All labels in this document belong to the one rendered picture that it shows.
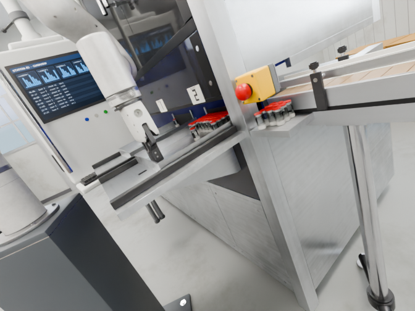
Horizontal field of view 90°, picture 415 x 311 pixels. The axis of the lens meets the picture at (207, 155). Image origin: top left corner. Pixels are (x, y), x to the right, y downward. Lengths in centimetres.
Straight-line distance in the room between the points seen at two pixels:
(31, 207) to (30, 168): 476
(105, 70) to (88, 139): 94
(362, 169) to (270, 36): 46
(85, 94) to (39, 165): 413
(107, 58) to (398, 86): 59
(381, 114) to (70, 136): 139
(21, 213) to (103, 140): 74
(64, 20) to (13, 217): 57
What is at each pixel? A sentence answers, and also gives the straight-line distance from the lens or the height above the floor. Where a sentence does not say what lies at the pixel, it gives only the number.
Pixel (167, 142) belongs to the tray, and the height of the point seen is 90.
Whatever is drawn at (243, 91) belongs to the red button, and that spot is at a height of 100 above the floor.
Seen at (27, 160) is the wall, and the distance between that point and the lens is 558.
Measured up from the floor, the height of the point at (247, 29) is 113.
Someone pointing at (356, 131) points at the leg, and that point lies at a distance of 63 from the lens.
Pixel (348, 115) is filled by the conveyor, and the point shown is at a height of 86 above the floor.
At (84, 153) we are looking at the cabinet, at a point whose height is 93.
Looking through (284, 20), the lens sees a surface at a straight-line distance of 80.
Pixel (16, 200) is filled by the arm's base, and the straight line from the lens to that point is 86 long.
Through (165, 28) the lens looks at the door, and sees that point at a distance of 80.
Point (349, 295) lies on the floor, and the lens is 125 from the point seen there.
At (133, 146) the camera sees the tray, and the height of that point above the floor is 89.
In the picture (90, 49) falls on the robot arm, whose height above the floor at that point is 121.
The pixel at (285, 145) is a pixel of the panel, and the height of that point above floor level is 76.
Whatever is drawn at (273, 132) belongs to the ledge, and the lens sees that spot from 55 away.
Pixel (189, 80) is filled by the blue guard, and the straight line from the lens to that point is 75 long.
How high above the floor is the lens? 106
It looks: 19 degrees down
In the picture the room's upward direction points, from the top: 24 degrees counter-clockwise
